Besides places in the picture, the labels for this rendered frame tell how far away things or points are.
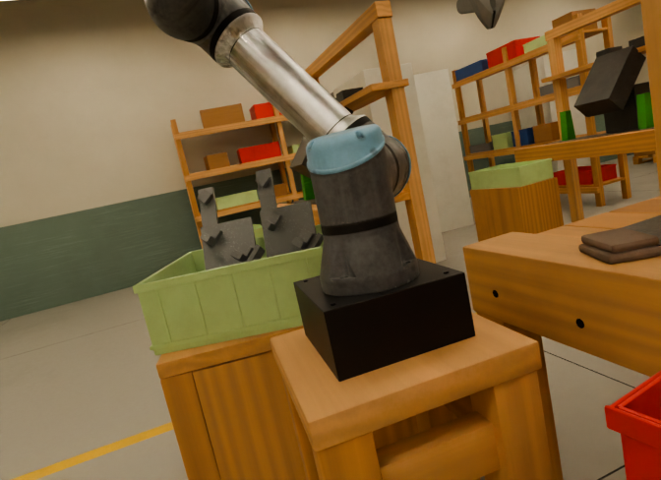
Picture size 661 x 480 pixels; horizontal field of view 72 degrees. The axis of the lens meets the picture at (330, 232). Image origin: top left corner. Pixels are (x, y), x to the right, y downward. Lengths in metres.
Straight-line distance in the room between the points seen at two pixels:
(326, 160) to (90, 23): 7.24
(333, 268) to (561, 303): 0.40
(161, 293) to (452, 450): 0.71
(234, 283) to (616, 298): 0.73
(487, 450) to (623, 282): 0.30
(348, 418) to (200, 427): 0.62
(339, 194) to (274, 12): 7.48
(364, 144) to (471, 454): 0.44
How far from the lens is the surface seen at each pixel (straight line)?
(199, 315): 1.09
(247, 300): 1.06
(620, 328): 0.80
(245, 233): 1.32
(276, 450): 1.18
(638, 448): 0.41
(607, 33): 6.53
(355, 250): 0.63
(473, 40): 9.54
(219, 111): 6.94
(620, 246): 0.80
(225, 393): 1.11
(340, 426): 0.58
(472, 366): 0.63
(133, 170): 7.35
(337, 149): 0.63
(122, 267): 7.41
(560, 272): 0.84
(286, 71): 0.84
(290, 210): 1.30
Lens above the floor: 1.13
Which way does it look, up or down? 8 degrees down
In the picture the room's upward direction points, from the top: 12 degrees counter-clockwise
